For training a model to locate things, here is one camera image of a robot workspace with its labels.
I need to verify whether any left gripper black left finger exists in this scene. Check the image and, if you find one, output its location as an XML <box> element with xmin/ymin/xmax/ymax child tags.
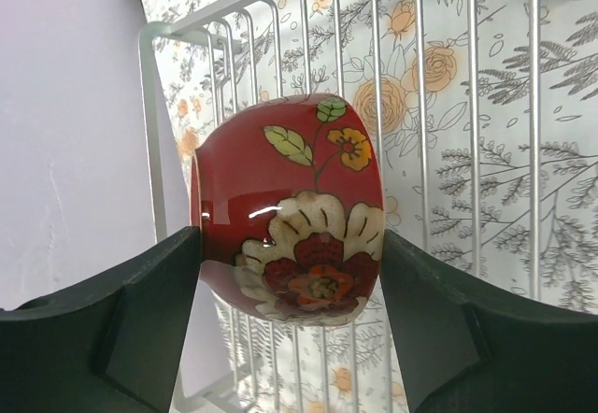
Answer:
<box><xmin>1</xmin><ymin>227</ymin><xmax>201</xmax><ymax>413</ymax></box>

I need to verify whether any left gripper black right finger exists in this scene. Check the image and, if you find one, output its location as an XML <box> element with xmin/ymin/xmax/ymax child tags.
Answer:
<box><xmin>381</xmin><ymin>231</ymin><xmax>597</xmax><ymax>412</ymax></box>

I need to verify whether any red floral bowl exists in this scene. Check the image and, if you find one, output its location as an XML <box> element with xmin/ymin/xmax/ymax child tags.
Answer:
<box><xmin>190</xmin><ymin>93</ymin><xmax>385</xmax><ymax>326</ymax></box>

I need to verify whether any silver wire dish rack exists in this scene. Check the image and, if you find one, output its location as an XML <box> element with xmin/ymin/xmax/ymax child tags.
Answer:
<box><xmin>137</xmin><ymin>0</ymin><xmax>562</xmax><ymax>413</ymax></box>

